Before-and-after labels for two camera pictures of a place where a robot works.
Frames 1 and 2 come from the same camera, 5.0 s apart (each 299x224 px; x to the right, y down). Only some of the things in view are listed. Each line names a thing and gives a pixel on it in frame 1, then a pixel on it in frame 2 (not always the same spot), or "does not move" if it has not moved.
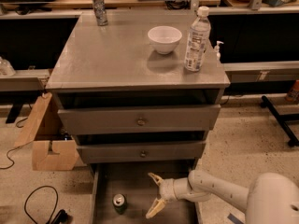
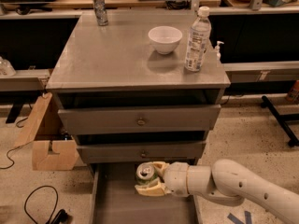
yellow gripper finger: [157, 206] -> [157, 189]
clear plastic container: [6, 68] does not move
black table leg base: [281, 119] does not move
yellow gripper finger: [156, 178] -> [160, 166]
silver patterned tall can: [99, 7] does not move
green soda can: [120, 203] -> [146, 173]
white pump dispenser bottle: [217, 49] does not move
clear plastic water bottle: [198, 40] does not move
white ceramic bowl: [164, 39] does not move
